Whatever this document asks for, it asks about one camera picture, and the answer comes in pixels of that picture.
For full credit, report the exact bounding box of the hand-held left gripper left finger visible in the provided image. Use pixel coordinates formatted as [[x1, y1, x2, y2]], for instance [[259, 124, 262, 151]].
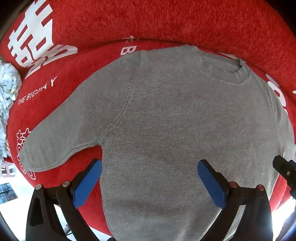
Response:
[[25, 159, 102, 241]]

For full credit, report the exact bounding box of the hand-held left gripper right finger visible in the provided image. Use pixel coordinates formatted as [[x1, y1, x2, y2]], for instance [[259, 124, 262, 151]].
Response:
[[197, 159, 274, 241]]

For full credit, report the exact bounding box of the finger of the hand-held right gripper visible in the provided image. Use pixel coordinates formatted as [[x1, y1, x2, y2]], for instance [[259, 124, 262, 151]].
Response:
[[272, 155, 296, 200]]

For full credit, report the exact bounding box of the grey knit sweater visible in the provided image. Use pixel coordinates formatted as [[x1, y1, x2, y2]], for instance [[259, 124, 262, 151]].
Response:
[[18, 44, 296, 241]]

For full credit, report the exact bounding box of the dark rectangular object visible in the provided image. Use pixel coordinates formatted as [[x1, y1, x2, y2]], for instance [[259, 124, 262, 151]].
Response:
[[0, 182, 18, 205]]

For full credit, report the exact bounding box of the pink stool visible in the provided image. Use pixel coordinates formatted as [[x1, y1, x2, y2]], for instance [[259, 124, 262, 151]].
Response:
[[0, 162, 16, 178]]

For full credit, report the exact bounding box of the floral patterned cloth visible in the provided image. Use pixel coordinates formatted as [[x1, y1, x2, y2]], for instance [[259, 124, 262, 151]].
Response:
[[0, 58, 23, 163]]

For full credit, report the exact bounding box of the red printed sofa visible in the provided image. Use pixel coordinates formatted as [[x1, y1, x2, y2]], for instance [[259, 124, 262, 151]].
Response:
[[0, 0, 296, 237]]

